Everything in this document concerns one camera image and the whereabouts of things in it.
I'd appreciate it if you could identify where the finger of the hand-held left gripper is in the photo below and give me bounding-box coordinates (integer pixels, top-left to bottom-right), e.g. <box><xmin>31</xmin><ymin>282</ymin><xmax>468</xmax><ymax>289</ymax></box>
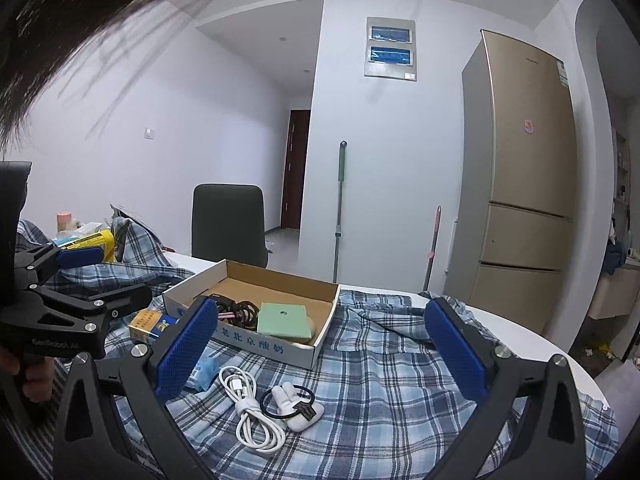
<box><xmin>15</xmin><ymin>245</ymin><xmax>105</xmax><ymax>287</ymax></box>
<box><xmin>25</xmin><ymin>281</ymin><xmax>152</xmax><ymax>333</ymax></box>

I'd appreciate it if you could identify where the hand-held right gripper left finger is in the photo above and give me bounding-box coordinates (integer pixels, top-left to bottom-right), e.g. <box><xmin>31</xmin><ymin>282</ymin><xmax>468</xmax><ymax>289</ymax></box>
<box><xmin>52</xmin><ymin>295</ymin><xmax>219</xmax><ymax>480</ymax></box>

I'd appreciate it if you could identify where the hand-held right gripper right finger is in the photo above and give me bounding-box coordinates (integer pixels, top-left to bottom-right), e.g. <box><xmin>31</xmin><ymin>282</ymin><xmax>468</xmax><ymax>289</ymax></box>
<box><xmin>424</xmin><ymin>296</ymin><xmax>588</xmax><ymax>480</ymax></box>

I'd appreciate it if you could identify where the black cable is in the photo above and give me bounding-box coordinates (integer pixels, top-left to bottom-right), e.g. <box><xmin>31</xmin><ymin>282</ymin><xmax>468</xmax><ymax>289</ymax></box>
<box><xmin>202</xmin><ymin>294</ymin><xmax>261</xmax><ymax>333</ymax></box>

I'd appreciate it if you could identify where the shallow cardboard box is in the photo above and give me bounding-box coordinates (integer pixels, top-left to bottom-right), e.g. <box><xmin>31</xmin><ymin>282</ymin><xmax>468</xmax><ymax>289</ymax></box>
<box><xmin>162</xmin><ymin>259</ymin><xmax>342</xmax><ymax>372</ymax></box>

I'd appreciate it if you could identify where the green packet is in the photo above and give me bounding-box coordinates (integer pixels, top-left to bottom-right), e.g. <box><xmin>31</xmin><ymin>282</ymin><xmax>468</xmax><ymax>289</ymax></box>
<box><xmin>257</xmin><ymin>302</ymin><xmax>309</xmax><ymax>343</ymax></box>

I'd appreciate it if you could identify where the person's left hand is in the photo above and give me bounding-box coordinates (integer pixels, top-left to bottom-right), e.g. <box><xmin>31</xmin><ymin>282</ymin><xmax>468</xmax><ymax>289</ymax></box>
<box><xmin>0</xmin><ymin>348</ymin><xmax>55</xmax><ymax>404</ymax></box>

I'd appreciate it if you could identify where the white plastic bag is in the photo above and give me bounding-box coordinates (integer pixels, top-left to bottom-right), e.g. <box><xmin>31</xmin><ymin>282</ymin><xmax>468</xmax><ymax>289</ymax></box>
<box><xmin>70</xmin><ymin>220</ymin><xmax>108</xmax><ymax>241</ymax></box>

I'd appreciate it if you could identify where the yellow bottle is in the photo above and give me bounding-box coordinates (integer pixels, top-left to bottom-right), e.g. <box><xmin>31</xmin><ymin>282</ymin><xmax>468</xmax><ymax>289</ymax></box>
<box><xmin>60</xmin><ymin>230</ymin><xmax>117</xmax><ymax>263</ymax></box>

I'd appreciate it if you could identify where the light blue packet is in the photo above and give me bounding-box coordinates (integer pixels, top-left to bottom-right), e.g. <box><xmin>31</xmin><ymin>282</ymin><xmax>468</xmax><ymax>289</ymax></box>
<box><xmin>185</xmin><ymin>355</ymin><xmax>221</xmax><ymax>393</ymax></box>

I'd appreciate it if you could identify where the yellow blue cigarette pack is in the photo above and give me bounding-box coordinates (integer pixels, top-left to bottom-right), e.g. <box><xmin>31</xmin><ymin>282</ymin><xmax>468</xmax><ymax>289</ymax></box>
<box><xmin>128</xmin><ymin>308</ymin><xmax>178</xmax><ymax>345</ymax></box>

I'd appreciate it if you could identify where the blue plaid cloth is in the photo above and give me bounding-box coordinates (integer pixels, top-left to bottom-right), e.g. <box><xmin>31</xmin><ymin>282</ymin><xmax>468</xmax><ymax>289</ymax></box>
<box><xmin>0</xmin><ymin>217</ymin><xmax>621</xmax><ymax>480</ymax></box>

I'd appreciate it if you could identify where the dark grey chair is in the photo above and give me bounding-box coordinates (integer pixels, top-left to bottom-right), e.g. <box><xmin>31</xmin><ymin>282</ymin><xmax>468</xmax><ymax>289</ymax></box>
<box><xmin>191</xmin><ymin>183</ymin><xmax>269</xmax><ymax>269</ymax></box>

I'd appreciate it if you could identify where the beige vanity cabinet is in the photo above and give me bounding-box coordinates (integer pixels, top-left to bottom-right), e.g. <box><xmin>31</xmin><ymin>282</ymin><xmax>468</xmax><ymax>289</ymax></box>
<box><xmin>589</xmin><ymin>260</ymin><xmax>640</xmax><ymax>321</ymax></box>

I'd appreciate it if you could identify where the dark blue towel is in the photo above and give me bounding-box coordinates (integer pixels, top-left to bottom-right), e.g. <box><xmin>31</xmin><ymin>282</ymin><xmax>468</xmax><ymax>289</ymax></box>
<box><xmin>602</xmin><ymin>241</ymin><xmax>626</xmax><ymax>276</ymax></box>

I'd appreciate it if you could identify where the gold refrigerator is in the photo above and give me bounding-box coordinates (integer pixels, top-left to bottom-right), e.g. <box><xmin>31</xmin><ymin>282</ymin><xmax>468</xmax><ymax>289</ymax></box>
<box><xmin>442</xmin><ymin>29</ymin><xmax>581</xmax><ymax>333</ymax></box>

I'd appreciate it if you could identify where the dark brown door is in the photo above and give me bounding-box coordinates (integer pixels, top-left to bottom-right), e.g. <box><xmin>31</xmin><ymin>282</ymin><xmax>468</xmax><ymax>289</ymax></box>
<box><xmin>280</xmin><ymin>109</ymin><xmax>311</xmax><ymax>231</ymax></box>

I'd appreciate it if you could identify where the person's dark hair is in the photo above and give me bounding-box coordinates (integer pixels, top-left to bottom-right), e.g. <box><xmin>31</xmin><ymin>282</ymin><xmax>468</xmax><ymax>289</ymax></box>
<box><xmin>0</xmin><ymin>0</ymin><xmax>241</xmax><ymax>161</ymax></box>

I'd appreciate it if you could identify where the white coiled charging cable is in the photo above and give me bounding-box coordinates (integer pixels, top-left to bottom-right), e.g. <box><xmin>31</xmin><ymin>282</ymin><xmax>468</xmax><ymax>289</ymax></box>
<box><xmin>218</xmin><ymin>365</ymin><xmax>287</xmax><ymax>453</ymax></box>

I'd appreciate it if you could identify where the black hair tie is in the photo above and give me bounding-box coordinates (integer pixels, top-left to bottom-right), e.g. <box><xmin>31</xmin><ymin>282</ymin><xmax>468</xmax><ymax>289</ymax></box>
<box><xmin>261</xmin><ymin>385</ymin><xmax>316</xmax><ymax>418</ymax></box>

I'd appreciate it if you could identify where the pink tipped mop handle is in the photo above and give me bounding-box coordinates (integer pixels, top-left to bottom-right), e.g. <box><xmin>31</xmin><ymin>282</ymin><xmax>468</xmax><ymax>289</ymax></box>
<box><xmin>422</xmin><ymin>205</ymin><xmax>442</xmax><ymax>295</ymax></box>

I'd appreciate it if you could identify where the metal mop handle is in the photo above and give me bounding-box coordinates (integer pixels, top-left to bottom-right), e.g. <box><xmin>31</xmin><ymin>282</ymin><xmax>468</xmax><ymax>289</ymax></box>
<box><xmin>331</xmin><ymin>140</ymin><xmax>349</xmax><ymax>285</ymax></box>

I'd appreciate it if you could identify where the wall electrical panel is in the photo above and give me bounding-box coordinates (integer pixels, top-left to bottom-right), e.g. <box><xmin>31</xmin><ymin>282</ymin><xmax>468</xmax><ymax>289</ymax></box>
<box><xmin>363</xmin><ymin>16</ymin><xmax>417</xmax><ymax>82</ymax></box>

